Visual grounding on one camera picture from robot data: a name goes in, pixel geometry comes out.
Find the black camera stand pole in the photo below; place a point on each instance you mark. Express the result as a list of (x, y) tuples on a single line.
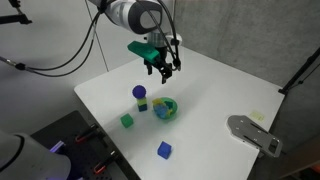
[(293, 81)]

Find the black tripod stand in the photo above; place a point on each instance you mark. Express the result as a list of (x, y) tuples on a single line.
[(19, 17)]

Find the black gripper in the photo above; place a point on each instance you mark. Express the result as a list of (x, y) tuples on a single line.
[(161, 65)]

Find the lime green block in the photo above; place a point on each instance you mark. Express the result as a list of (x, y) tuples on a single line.
[(142, 101)]

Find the left orange black clamp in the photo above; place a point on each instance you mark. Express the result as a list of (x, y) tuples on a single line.
[(85, 135)]

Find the yellow toy in bowl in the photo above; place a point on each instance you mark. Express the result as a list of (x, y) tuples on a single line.
[(157, 101)]

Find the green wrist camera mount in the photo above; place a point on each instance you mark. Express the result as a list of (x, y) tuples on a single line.
[(144, 50)]

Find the orange black clamp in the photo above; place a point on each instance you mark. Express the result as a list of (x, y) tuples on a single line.
[(85, 135), (101, 166)]

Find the black pegboard base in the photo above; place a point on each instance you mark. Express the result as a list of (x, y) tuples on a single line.
[(85, 156)]

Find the yellow sticky note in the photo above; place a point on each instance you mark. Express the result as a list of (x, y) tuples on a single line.
[(257, 115)]

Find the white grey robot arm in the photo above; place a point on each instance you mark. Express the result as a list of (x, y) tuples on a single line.
[(152, 18)]

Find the green cube block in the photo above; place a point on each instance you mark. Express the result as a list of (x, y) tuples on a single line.
[(127, 120)]

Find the light blue star toy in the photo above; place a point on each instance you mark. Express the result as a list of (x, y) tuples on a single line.
[(162, 111)]

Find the dark teal block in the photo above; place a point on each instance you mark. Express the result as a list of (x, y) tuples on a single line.
[(142, 107)]

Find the green bowl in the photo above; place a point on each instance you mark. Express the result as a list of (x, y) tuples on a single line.
[(172, 104)]

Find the grey metal mounting plate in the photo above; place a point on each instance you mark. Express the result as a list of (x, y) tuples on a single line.
[(248, 131)]

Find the round blue ball toy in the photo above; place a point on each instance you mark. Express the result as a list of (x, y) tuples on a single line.
[(139, 92)]

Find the blue cube block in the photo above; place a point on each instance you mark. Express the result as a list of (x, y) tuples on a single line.
[(164, 150)]

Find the right orange black clamp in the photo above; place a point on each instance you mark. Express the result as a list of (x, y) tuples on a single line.
[(101, 166)]

